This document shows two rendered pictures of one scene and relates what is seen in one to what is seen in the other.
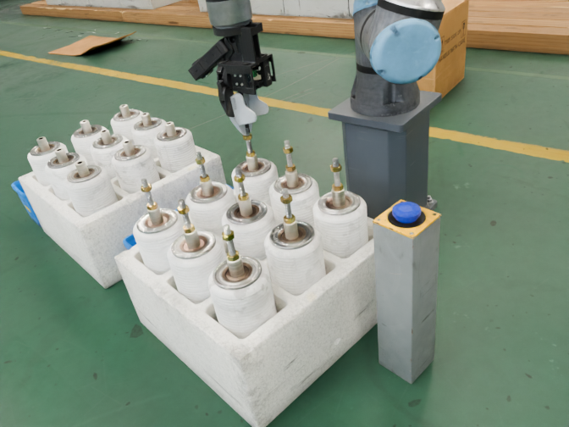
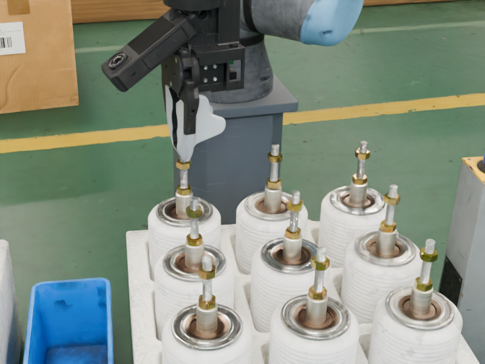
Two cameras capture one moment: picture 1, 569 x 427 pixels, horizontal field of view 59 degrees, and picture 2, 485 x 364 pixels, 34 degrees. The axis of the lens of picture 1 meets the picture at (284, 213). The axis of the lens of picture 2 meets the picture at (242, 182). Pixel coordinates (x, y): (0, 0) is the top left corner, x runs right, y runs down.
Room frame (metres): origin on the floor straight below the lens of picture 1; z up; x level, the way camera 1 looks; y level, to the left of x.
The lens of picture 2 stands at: (0.45, 0.79, 0.79)
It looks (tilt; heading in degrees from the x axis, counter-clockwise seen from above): 29 degrees down; 298
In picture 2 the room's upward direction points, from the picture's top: 2 degrees clockwise
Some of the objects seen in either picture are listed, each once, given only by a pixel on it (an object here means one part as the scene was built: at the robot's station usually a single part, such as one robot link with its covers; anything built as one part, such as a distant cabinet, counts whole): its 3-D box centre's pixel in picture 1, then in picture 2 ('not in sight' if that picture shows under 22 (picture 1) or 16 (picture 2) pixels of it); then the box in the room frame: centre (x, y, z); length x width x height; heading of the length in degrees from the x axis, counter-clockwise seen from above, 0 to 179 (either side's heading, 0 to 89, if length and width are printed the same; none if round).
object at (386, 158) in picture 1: (386, 162); (225, 165); (1.04, -0.26, 0.15); 0.19 x 0.19 x 0.30; 45
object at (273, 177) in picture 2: (289, 159); (274, 170); (0.84, -0.03, 0.31); 0.01 x 0.01 x 0.08
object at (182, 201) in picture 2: (252, 162); (184, 203); (0.93, 0.05, 0.26); 0.02 x 0.02 x 0.03
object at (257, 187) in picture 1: (260, 204); (185, 269); (0.93, 0.05, 0.16); 0.10 x 0.10 x 0.18
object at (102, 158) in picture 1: (118, 173); not in sight; (1.20, 0.41, 0.16); 0.10 x 0.10 x 0.18
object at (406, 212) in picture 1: (406, 213); not in sight; (0.58, -0.17, 0.32); 0.04 x 0.04 x 0.02
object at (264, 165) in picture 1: (253, 168); (184, 211); (0.93, 0.05, 0.25); 0.08 x 0.08 x 0.01
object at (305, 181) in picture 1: (292, 184); (272, 206); (0.84, -0.03, 0.25); 0.08 x 0.08 x 0.01
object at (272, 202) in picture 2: (291, 178); (273, 198); (0.84, -0.03, 0.26); 0.02 x 0.02 x 0.03
